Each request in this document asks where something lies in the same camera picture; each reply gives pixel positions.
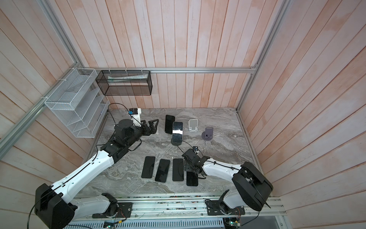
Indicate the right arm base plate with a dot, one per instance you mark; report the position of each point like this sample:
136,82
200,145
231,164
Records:
217,207

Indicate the white wire mesh shelf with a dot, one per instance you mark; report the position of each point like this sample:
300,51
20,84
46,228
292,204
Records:
79,106

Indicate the reflective black phone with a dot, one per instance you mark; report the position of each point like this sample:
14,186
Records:
177,130

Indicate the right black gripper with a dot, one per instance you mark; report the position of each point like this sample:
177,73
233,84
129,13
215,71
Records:
186,165

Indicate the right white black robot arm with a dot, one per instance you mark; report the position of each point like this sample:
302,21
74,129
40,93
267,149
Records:
252,188

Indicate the far right phone stand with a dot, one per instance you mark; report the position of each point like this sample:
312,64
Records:
207,135

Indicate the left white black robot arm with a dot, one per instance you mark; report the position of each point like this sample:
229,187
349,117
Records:
55,204

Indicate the aluminium front rail frame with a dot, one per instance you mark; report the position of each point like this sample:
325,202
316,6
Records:
184,210

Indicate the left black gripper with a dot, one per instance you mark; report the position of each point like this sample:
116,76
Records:
153,129

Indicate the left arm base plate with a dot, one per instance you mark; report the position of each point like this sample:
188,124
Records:
117,210

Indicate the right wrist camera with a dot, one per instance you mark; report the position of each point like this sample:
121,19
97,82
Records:
196,148

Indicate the black wire mesh basket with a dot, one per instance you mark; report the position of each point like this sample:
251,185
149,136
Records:
125,82

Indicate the dark round centre stand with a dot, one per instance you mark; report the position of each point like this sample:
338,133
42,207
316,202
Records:
176,142

